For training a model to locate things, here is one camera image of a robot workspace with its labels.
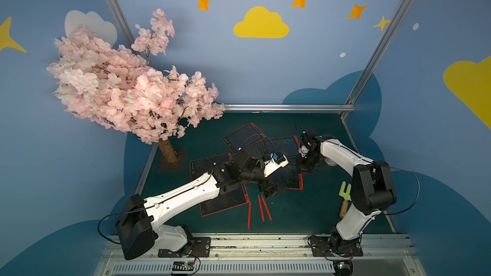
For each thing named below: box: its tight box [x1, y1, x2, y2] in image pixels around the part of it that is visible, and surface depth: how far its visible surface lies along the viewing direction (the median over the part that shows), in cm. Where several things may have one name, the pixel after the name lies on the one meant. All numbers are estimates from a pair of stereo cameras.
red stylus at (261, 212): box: [257, 195, 266, 223], surface depth 85 cm
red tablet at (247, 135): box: [221, 122, 267, 155], surface depth 113 cm
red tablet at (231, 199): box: [199, 182, 250, 218], surface depth 86 cm
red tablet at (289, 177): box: [269, 163, 304, 191], surface depth 95 cm
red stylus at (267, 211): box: [261, 195, 273, 222], surface depth 85 cm
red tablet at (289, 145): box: [261, 135, 301, 159], surface depth 108 cm
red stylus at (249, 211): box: [247, 200, 252, 230], surface depth 84 cm
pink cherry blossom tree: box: [46, 8, 226, 163], surface depth 61 cm
